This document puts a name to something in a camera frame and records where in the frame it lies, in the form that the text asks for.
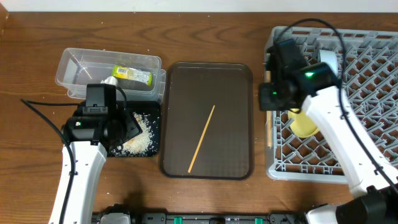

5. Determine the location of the pile of rice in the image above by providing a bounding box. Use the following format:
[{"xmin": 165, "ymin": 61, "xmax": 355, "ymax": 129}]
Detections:
[{"xmin": 110, "ymin": 113, "xmax": 154, "ymax": 157}]

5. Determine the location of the wooden chopstick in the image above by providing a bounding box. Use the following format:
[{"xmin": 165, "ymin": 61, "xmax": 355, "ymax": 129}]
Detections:
[
  {"xmin": 187, "ymin": 105, "xmax": 215, "ymax": 174},
  {"xmin": 264, "ymin": 71, "xmax": 273, "ymax": 147}
]

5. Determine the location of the grey dishwasher rack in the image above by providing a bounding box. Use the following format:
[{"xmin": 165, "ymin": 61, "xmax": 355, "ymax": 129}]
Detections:
[{"xmin": 266, "ymin": 27, "xmax": 397, "ymax": 184}]

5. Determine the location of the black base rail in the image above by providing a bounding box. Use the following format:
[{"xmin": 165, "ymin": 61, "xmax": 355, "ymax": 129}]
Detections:
[{"xmin": 91, "ymin": 204, "xmax": 306, "ymax": 224}]

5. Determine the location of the black waste tray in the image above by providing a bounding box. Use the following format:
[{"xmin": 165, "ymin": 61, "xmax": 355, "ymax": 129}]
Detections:
[{"xmin": 108, "ymin": 101, "xmax": 161, "ymax": 157}]

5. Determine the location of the dark brown serving tray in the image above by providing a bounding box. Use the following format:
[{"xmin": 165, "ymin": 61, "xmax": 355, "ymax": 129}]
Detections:
[{"xmin": 159, "ymin": 62, "xmax": 254, "ymax": 180}]

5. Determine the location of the clear plastic waste bin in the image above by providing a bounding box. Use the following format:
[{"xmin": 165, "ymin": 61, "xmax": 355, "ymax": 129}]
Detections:
[{"xmin": 55, "ymin": 48, "xmax": 166, "ymax": 103}]

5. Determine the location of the light blue bowl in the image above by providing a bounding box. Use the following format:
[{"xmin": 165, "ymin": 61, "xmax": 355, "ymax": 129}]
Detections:
[{"xmin": 317, "ymin": 50, "xmax": 338, "ymax": 76}]

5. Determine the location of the yellow green snack wrapper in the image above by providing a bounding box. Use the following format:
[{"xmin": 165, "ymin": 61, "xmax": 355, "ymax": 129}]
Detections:
[{"xmin": 112, "ymin": 65, "xmax": 153, "ymax": 86}]

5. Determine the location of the yellow plate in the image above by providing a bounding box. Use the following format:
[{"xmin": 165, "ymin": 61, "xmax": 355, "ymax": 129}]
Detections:
[{"xmin": 288, "ymin": 109, "xmax": 319, "ymax": 138}]

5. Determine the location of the white tissue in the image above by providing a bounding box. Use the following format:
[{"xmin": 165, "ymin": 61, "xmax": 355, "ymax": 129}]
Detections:
[{"xmin": 101, "ymin": 76, "xmax": 118, "ymax": 86}]

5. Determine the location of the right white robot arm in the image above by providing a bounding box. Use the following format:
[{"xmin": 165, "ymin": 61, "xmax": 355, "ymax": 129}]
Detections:
[{"xmin": 259, "ymin": 39, "xmax": 397, "ymax": 223}]

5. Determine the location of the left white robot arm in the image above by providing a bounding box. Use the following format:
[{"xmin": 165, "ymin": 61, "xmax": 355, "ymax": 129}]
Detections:
[{"xmin": 49, "ymin": 84, "xmax": 142, "ymax": 223}]

